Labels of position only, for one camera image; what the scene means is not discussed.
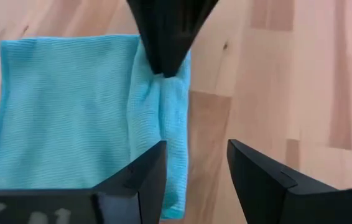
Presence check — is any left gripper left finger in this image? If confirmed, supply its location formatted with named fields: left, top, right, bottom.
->
left=0, top=140, right=168, bottom=224

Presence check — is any blue microfiber towel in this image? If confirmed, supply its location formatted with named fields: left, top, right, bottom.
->
left=0, top=33, right=192, bottom=220

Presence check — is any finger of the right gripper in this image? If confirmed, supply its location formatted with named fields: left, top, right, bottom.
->
left=126, top=0, right=220, bottom=78

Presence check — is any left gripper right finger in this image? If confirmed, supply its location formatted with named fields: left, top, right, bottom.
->
left=226, top=139, right=352, bottom=224

